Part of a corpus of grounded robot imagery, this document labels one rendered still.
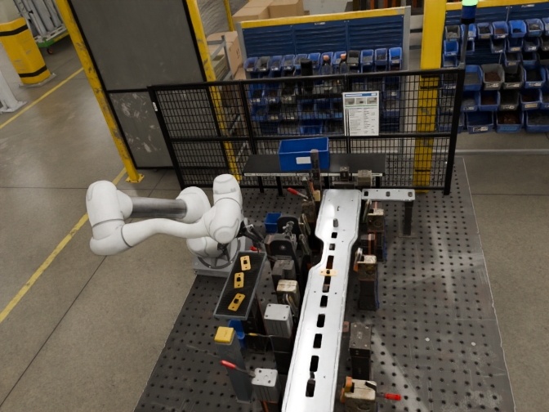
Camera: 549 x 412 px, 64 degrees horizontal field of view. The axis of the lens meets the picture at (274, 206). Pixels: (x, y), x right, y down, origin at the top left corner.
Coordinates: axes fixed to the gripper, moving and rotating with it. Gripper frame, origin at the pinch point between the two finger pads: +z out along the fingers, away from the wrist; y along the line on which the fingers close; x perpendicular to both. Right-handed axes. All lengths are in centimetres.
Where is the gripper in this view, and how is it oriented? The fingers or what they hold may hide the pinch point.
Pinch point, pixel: (243, 254)
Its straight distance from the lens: 193.8
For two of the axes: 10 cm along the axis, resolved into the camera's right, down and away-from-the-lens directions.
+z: 1.4, 7.8, 6.1
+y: 9.8, -2.0, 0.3
